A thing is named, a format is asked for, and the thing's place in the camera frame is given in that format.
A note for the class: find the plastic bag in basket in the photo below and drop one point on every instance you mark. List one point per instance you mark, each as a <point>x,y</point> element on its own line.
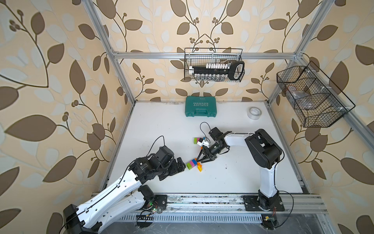
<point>302,99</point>

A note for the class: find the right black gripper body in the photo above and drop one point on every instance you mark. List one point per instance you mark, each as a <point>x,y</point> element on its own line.
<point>215,149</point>

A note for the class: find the black wire basket right wall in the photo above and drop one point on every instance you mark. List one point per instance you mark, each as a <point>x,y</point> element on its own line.
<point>329,100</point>

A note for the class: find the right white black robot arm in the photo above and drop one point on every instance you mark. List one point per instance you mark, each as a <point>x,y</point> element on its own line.
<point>264,150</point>

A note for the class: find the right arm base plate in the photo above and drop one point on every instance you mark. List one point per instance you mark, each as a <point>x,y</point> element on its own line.
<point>263,204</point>

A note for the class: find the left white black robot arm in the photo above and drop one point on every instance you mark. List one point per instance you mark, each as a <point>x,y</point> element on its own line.
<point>127,194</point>

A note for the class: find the clear tape roll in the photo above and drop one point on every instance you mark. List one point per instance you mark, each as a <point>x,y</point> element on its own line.
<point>254,113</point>

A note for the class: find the long orange lego brick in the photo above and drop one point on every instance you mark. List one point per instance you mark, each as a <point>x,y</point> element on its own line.
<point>199,166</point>

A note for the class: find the black white tool in basket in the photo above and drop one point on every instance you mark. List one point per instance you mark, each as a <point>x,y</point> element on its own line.
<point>233,71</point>

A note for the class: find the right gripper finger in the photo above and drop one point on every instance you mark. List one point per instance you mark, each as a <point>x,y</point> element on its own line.
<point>202,157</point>
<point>208,158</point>

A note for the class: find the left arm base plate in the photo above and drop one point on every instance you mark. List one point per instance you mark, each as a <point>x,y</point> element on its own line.
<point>156,202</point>

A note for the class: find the black wire basket wall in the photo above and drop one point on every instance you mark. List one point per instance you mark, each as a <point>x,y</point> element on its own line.
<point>329,100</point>
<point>202,56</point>

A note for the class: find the green plastic tool case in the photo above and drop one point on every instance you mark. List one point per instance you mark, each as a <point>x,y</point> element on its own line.
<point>200,107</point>

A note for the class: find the black wire basket back wall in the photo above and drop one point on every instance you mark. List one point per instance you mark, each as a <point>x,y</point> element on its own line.
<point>202,56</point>

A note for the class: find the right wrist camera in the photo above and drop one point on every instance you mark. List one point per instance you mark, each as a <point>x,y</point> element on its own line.
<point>205,142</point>

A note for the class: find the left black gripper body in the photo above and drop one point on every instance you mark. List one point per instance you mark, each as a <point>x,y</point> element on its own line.
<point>171,168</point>

